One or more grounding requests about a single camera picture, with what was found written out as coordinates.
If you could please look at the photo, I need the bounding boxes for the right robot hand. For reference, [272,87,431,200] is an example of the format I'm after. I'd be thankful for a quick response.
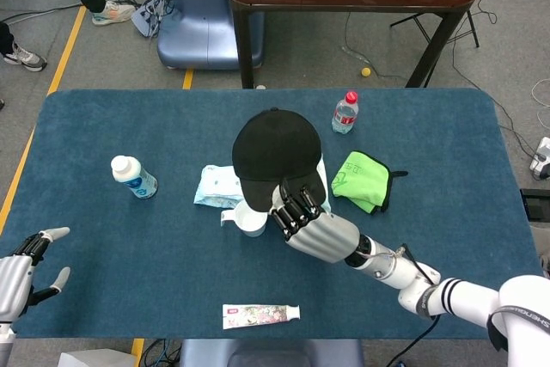
[269,176,362,264]

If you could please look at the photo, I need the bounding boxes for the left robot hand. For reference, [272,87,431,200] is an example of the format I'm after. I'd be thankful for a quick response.
[0,226,72,323]

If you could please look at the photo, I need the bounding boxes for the black baseball cap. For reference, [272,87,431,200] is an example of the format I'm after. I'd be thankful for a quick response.
[231,107,327,214]

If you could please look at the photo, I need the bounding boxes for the blue-purple robot base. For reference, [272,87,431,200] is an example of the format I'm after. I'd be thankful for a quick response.
[156,0,265,71]

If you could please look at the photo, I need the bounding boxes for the green microfiber cloth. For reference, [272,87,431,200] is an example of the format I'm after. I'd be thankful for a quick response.
[330,150,409,215]

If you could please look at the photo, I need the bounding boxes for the white floral toothpaste tube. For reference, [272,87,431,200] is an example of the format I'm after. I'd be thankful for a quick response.
[222,303,301,331]

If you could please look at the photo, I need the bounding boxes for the light blue wet wipes pack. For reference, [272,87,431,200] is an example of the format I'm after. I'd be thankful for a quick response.
[192,164,247,210]

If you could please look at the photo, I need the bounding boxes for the clear water bottle red cap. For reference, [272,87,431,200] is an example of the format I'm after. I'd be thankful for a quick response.
[331,90,360,136]

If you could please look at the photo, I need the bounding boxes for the blue table cover mat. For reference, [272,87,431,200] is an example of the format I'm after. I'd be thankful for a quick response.
[0,88,545,339]

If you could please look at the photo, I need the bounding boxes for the white yogurt drink bottle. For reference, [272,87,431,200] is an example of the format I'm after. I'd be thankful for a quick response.
[110,155,159,200]

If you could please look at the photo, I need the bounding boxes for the person with grey sneaker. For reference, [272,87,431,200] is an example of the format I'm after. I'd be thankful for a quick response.
[0,21,48,72]

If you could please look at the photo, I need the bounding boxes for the white power adapter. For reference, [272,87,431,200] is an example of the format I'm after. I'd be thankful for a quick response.
[529,137,550,180]

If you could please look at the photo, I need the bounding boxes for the pale blue cup with handle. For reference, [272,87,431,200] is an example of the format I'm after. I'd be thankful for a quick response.
[220,201,268,238]

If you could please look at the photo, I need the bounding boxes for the black printed arm strap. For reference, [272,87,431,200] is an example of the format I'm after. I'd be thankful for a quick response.
[486,304,550,352]

